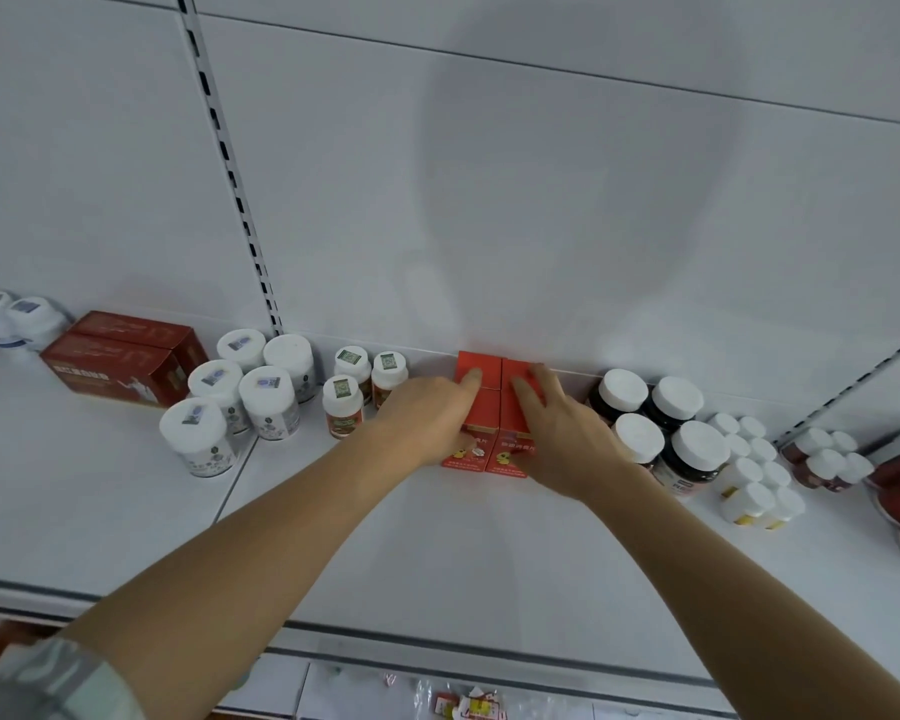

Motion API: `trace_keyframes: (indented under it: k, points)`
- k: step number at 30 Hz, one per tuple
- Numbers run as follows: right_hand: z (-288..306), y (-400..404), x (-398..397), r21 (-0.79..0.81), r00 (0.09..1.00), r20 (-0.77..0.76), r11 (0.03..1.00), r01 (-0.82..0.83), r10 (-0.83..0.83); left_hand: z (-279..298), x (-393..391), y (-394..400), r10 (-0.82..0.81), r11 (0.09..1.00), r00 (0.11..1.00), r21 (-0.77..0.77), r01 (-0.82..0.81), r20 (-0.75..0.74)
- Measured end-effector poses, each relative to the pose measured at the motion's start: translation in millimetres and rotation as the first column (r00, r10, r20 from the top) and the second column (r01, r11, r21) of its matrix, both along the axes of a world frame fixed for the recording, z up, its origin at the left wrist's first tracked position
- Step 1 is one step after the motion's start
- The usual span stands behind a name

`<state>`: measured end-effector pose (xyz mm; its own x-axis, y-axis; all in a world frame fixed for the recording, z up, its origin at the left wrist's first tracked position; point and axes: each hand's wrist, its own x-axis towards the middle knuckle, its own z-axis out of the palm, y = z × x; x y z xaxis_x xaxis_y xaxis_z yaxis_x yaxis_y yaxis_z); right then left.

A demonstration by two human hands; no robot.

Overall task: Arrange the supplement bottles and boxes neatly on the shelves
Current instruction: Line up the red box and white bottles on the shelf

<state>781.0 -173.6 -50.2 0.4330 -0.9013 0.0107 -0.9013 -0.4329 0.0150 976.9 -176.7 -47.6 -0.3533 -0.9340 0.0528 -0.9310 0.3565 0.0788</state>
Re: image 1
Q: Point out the dark bottle with white cap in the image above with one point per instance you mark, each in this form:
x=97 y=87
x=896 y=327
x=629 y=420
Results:
x=619 y=393
x=639 y=438
x=696 y=453
x=675 y=401

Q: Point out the grey shelf edge rail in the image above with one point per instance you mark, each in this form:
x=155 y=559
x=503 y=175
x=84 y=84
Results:
x=420 y=646

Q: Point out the cluster of small white bottles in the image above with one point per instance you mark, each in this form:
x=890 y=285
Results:
x=757 y=472

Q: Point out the dark red long carton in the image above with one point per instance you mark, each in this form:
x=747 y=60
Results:
x=146 y=327
x=109 y=367

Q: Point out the large white jar grey label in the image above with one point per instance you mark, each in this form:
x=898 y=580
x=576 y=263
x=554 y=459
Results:
x=291 y=363
x=270 y=401
x=195 y=434
x=217 y=386
x=241 y=346

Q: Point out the slotted white shelf upright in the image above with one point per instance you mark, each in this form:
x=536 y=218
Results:
x=862 y=382
x=225 y=153

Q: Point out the person's left forearm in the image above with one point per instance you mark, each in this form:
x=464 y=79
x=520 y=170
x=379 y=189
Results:
x=270 y=562

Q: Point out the red bottle with white cap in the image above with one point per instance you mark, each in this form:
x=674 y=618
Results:
x=806 y=446
x=823 y=470
x=855 y=472
x=844 y=442

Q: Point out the person's left fingers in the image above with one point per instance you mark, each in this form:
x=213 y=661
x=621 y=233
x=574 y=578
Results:
x=471 y=379

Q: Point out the clear bag of red packets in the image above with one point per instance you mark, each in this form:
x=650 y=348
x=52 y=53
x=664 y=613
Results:
x=469 y=704

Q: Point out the person's left hand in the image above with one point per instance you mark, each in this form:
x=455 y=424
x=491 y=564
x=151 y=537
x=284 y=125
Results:
x=427 y=419

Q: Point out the small white-capped red label bottle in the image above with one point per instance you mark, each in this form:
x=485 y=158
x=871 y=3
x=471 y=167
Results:
x=388 y=371
x=352 y=363
x=343 y=404

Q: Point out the person's right thumb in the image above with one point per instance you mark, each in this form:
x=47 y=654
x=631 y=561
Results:
x=526 y=395

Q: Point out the person's right forearm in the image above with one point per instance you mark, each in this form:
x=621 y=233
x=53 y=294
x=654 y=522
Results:
x=742 y=592

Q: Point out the grey patterned sleeve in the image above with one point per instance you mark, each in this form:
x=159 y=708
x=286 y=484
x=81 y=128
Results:
x=45 y=686

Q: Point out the person's right hand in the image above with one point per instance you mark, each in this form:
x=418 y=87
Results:
x=570 y=449

